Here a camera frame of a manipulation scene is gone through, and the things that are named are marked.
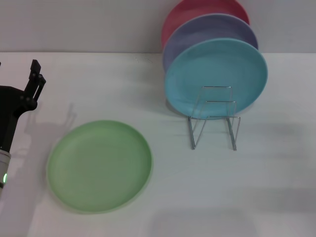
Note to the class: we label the purple round plate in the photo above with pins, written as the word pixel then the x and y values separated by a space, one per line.
pixel 209 27

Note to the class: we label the red round plate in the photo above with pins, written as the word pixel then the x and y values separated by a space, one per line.
pixel 197 7

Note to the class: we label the cyan round plate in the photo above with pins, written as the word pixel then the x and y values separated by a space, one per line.
pixel 212 66

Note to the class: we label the light green round plate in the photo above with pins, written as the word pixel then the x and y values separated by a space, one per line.
pixel 98 168

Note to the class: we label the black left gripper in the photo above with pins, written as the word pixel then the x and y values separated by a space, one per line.
pixel 10 108

